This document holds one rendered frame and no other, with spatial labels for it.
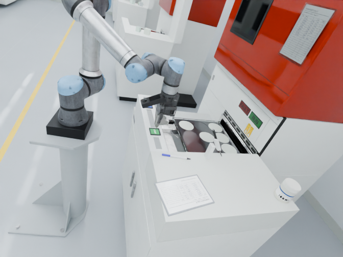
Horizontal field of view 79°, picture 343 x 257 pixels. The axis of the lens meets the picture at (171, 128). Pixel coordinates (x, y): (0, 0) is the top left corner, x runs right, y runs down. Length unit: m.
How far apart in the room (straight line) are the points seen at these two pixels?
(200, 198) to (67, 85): 0.79
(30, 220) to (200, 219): 1.37
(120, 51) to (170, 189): 0.57
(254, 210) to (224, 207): 0.13
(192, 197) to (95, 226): 1.11
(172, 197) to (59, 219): 1.19
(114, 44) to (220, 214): 0.76
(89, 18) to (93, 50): 0.25
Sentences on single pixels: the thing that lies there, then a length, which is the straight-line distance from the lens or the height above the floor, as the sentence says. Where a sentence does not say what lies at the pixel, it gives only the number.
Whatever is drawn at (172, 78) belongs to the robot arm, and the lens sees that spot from 0.92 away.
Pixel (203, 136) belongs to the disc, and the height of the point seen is 0.90.
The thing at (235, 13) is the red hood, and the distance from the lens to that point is 1.64.
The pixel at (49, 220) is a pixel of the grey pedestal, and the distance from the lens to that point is 1.88.
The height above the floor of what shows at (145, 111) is 0.96.
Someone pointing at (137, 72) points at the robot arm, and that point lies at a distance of 0.82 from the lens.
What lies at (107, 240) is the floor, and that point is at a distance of 1.80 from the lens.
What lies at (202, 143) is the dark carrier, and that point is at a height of 0.90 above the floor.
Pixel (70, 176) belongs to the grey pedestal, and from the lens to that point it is 1.48.
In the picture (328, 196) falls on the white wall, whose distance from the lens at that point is 2.86.
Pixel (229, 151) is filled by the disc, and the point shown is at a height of 0.90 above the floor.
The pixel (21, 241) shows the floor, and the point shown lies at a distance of 1.86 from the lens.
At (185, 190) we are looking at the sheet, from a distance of 0.88.
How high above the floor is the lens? 1.63
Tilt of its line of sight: 35 degrees down
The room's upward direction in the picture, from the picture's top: 18 degrees clockwise
